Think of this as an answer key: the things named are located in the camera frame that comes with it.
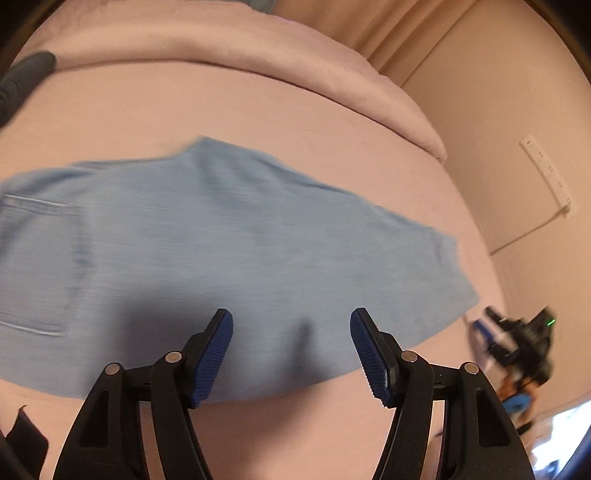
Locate pink duvet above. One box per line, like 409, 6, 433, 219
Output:
41, 0, 449, 163

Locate folded dark grey pants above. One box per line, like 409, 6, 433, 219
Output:
0, 51, 56, 126

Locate white power strip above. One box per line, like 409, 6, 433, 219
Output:
519, 134, 576, 218

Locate light blue denim jeans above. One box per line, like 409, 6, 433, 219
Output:
1, 139, 478, 401

